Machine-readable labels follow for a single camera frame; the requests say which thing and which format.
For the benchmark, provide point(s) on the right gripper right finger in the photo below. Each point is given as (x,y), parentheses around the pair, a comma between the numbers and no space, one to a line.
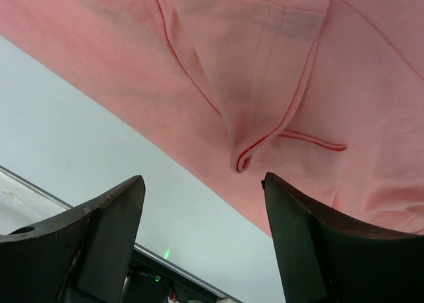
(324,255)

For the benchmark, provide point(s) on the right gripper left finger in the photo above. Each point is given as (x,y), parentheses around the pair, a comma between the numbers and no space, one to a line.
(79,255)

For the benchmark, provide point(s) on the pink t-shirt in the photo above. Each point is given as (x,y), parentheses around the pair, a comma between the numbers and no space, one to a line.
(327,94)

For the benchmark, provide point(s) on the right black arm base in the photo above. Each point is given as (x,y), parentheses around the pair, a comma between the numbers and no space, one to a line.
(152,278)

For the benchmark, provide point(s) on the white foam strip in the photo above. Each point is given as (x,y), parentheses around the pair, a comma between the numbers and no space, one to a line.
(23,203)

